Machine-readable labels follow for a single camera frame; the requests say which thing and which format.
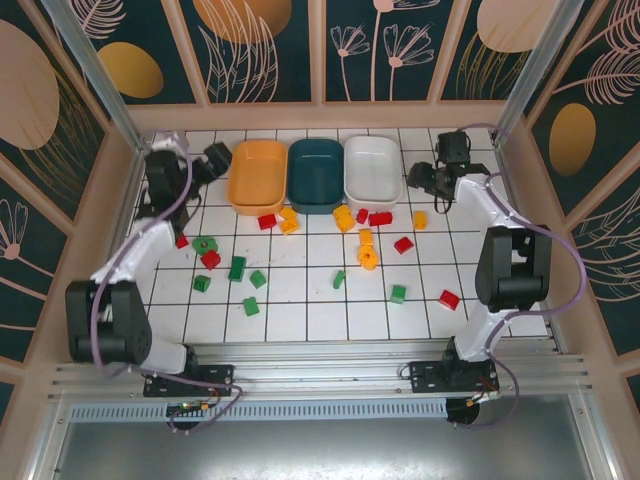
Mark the yellow lego with hole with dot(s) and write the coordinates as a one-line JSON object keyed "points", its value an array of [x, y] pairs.
{"points": [[369, 258]]}

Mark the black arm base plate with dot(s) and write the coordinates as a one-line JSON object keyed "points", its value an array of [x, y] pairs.
{"points": [[220, 375], [425, 380]]}

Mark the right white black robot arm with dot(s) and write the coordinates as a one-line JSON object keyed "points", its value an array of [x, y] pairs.
{"points": [[475, 200]]}

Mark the grey metal sheet panel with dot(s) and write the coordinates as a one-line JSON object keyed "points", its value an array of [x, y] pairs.
{"points": [[320, 455]]}

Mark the wide green lego piece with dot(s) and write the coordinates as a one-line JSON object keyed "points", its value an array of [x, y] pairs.
{"points": [[205, 244]]}

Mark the long green lego brick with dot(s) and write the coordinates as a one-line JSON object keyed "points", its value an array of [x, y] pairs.
{"points": [[237, 268]]}

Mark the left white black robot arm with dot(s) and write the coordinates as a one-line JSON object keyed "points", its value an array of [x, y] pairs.
{"points": [[145, 250]]}

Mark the white plastic bin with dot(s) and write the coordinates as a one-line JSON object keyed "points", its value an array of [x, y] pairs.
{"points": [[372, 170]]}

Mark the green sloped lego brick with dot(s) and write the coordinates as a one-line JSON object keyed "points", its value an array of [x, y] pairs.
{"points": [[258, 278]]}

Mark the long red lego brick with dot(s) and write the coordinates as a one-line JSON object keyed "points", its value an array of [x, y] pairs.
{"points": [[380, 218]]}

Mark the orange plastic bin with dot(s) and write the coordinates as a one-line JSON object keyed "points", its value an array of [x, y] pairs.
{"points": [[257, 172]]}

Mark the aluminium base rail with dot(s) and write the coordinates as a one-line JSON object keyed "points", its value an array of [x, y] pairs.
{"points": [[320, 372]]}

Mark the teal plastic bin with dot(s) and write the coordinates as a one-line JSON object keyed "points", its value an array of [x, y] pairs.
{"points": [[315, 172]]}

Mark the aluminium frame post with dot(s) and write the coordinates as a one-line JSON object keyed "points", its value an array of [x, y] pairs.
{"points": [[97, 70], [536, 65]]}

